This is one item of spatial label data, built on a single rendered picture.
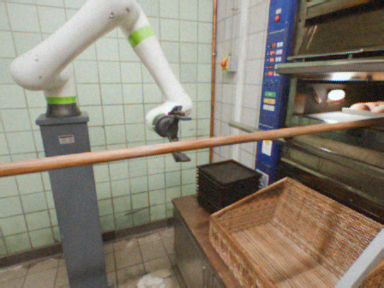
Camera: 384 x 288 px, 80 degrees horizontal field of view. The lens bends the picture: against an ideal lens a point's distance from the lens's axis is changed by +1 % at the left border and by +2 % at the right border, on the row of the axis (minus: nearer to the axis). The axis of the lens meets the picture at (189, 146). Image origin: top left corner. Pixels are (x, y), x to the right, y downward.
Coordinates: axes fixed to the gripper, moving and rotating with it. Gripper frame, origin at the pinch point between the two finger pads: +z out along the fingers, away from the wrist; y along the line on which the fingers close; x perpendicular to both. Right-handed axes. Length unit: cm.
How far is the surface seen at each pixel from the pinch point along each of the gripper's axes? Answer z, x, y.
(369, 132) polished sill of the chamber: 13, -70, 0
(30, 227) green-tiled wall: -116, 79, 91
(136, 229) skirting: -114, 1, 113
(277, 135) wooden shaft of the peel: 9.6, -28.3, -1.4
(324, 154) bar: 23.9, -32.2, 1.2
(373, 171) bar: 36.4, -31.9, 1.3
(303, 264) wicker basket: 10, -52, 59
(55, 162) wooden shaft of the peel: 9.5, 35.3, -0.5
